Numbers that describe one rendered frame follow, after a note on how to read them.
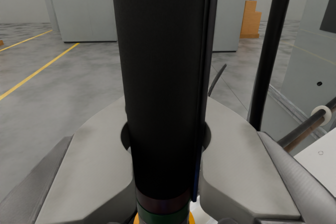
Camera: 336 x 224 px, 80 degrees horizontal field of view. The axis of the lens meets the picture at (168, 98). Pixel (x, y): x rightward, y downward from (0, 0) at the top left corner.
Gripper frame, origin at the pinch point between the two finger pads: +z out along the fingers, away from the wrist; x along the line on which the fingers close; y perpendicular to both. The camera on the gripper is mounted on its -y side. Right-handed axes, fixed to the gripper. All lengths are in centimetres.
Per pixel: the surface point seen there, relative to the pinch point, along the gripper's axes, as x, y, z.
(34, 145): -147, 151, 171
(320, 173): 32.1, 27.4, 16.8
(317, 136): 70, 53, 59
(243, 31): 305, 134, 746
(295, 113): 70, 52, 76
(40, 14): -647, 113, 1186
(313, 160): 32.5, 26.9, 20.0
